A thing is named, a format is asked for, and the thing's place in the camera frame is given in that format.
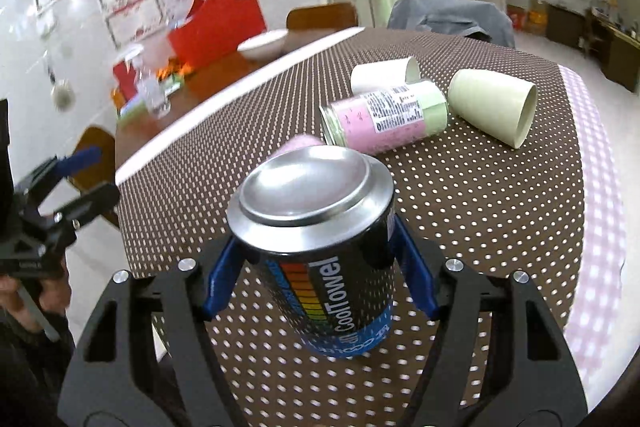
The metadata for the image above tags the left hand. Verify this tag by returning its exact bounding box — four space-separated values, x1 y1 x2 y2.
1 257 72 334

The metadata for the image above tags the pink paper cup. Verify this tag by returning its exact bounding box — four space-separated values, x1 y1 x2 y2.
269 134 324 158

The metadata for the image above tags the clear spray bottle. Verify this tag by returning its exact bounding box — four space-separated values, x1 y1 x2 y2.
124 44 170 119

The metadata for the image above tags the pink checked tablecloth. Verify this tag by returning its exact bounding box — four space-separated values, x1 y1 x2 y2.
559 66 627 410

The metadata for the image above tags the brown polka dot tablecloth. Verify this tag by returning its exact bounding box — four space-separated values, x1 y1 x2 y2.
116 29 586 426

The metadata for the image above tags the light green cup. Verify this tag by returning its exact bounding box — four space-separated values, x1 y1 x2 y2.
447 68 538 150

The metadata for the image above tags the wooden chair back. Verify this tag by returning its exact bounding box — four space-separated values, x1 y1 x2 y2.
285 2 359 31

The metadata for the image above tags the pink green labelled canister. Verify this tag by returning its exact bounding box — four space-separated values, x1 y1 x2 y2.
320 80 448 155

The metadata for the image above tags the black blue CoolTowel can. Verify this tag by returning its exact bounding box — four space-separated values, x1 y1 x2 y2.
227 145 395 358

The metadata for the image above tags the red box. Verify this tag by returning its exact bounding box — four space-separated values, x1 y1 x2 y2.
112 60 137 102

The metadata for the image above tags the white ceramic bowl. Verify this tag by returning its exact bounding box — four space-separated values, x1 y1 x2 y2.
236 29 288 62

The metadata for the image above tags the dark wooden desk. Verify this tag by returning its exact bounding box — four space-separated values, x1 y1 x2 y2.
582 11 639 93

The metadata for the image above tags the green tray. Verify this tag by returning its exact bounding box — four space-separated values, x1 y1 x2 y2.
118 76 184 124

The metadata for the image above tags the red felt bag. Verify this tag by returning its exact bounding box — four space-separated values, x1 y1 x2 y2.
168 0 266 70

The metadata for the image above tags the white paper cup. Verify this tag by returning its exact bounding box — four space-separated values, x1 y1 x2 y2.
350 56 422 95

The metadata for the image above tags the grey covered chair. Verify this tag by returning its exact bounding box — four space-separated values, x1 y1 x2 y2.
387 0 515 49

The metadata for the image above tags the wooden chair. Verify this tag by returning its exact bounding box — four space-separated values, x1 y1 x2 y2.
67 124 123 230
285 2 359 31

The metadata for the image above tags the wooden chair at left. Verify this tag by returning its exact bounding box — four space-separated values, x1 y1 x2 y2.
67 124 123 230

